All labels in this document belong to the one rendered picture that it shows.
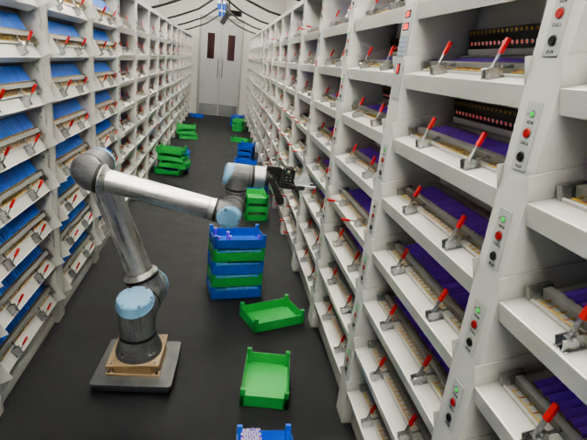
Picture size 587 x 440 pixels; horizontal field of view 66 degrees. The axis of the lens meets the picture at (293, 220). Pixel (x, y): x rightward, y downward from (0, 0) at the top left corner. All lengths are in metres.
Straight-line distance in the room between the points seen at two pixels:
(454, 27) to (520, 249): 0.83
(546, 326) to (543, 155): 0.30
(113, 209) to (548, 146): 1.58
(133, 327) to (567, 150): 1.62
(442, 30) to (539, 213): 0.82
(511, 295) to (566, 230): 0.20
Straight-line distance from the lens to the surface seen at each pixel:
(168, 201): 1.76
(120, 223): 2.00
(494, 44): 1.44
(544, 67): 0.94
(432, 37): 1.55
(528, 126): 0.94
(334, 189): 2.26
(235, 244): 2.61
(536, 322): 0.93
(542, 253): 0.98
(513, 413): 1.03
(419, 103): 1.54
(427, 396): 1.33
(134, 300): 1.96
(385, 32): 2.23
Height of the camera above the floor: 1.34
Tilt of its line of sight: 19 degrees down
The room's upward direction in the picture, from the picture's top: 7 degrees clockwise
